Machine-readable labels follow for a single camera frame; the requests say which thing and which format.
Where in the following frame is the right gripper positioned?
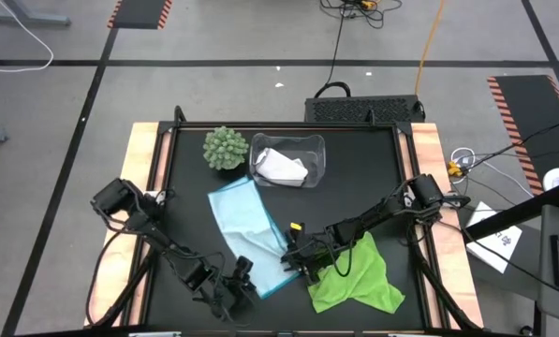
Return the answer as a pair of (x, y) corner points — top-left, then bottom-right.
(282, 227), (339, 286)

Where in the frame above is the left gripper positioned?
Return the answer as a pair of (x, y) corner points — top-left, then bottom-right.
(208, 256), (259, 323)

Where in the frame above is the light blue microfiber towel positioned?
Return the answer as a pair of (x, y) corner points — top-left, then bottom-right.
(207, 175), (303, 300)

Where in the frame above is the white waffle-weave towel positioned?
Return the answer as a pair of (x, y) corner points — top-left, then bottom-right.
(254, 146), (310, 187)

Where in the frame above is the green microfiber towel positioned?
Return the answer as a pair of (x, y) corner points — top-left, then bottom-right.
(306, 231), (406, 315)

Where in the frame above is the clear plastic bin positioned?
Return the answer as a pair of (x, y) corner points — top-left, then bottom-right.
(249, 132), (327, 189)

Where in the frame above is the potted green succulent plant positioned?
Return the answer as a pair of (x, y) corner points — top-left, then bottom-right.
(201, 125), (251, 171)

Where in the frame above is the black perforated computer case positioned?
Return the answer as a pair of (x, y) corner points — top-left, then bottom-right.
(304, 95), (426, 125)

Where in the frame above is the wooden table side board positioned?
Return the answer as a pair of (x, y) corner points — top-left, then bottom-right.
(84, 122), (173, 328)
(398, 122), (485, 329)

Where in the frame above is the white paper sheet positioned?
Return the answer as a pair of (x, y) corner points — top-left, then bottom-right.
(465, 200), (523, 275)

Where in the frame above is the black diagonal metal beam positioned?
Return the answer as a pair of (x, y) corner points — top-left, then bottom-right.
(461, 184), (559, 241)

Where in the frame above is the grey office desk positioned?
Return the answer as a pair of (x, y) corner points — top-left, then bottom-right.
(538, 203), (559, 324)

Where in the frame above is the white round cup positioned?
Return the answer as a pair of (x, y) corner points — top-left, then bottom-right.
(542, 167), (559, 192)

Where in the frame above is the black orange-striped floor mat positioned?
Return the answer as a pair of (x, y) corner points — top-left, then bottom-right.
(107, 0), (174, 31)
(487, 74), (559, 197)

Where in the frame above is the black metal table frame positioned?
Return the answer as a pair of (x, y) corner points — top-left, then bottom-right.
(84, 105), (484, 337)

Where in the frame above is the yellow extension cable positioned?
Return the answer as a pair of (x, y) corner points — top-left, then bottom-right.
(413, 0), (448, 96)

